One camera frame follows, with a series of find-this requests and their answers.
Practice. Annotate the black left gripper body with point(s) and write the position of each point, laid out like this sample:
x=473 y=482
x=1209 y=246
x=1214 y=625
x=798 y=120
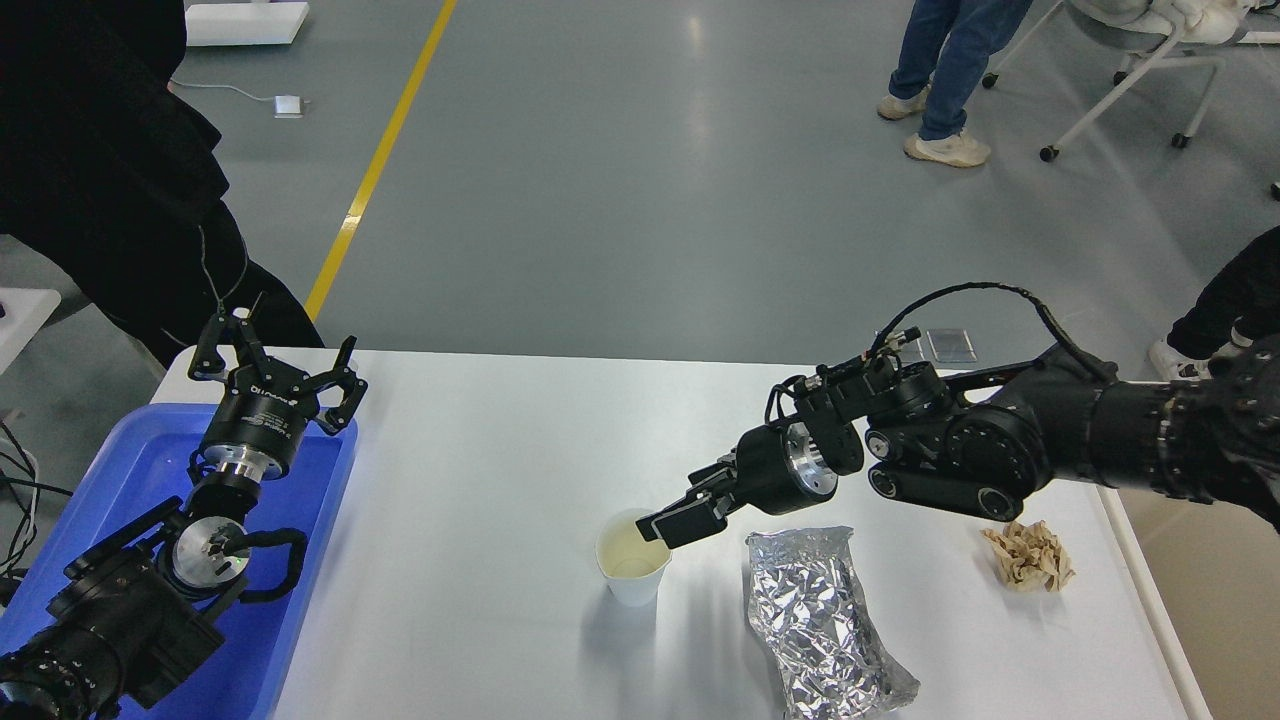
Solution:
x=260 y=420

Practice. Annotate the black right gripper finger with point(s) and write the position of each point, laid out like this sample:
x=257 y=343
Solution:
x=717 y=482
x=699 y=515

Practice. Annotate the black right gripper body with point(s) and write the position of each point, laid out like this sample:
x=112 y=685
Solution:
x=776 y=471

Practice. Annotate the white paper cup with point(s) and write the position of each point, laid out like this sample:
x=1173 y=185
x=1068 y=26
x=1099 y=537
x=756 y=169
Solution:
x=632 y=567

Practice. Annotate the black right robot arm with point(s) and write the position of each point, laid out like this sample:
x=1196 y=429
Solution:
x=979 y=443

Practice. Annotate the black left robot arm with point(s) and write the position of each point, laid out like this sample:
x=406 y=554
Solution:
x=138 y=615

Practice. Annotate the crumpled silver foil bag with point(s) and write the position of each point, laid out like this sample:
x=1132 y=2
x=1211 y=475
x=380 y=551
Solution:
x=807 y=605

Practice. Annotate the left floor outlet plate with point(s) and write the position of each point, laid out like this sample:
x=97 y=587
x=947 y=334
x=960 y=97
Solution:
x=905 y=346

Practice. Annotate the floor outlet plate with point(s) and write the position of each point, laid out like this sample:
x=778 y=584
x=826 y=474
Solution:
x=951 y=346
x=905 y=346

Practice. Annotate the person in black clothes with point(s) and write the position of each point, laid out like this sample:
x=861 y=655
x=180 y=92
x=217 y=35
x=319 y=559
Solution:
x=114 y=179

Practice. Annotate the white side table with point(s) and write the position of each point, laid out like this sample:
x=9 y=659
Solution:
x=24 y=313

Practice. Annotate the right floor outlet plate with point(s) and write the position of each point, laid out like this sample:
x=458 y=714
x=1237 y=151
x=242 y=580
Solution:
x=951 y=346

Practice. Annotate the crumpled beige paper wad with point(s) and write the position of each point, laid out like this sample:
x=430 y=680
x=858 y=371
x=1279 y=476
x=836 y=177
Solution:
x=1030 y=557

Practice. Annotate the white floor platform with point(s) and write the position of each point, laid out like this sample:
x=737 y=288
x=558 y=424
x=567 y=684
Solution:
x=244 y=23

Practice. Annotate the beige plastic bin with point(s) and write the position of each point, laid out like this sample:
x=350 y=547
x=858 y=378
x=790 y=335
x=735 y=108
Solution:
x=1209 y=575

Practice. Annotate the person in blue jeans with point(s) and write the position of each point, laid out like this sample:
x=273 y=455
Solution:
x=944 y=52

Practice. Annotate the seated person black trousers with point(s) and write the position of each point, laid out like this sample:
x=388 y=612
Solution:
x=1237 y=308

